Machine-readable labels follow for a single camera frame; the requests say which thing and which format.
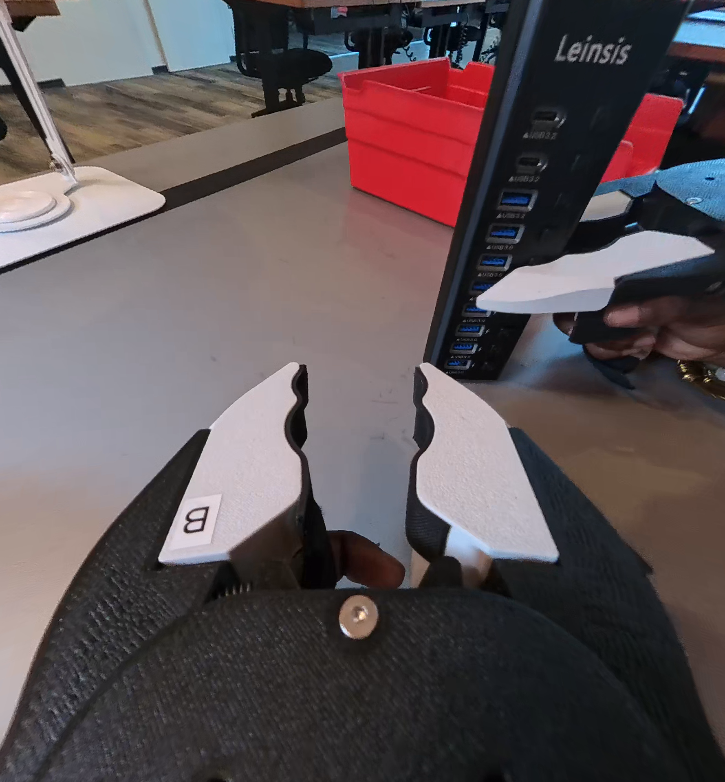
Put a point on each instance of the black multi-port usb hub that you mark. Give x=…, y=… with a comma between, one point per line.
x=582, y=91

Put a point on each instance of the white sign stand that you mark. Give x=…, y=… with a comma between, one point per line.
x=111, y=195

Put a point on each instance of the red plastic bin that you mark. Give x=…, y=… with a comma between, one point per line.
x=411, y=134

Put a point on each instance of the black office chair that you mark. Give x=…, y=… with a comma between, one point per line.
x=289, y=64

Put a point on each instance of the long wooden office desk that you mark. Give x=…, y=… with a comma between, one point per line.
x=338, y=18

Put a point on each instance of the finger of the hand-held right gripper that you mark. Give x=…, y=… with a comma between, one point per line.
x=607, y=209
x=570, y=284

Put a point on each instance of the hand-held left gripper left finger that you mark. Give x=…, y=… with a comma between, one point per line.
x=246, y=464

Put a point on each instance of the person's right hand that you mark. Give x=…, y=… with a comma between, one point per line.
x=704, y=333

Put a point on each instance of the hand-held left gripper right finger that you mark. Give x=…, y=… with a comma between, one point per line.
x=478, y=476

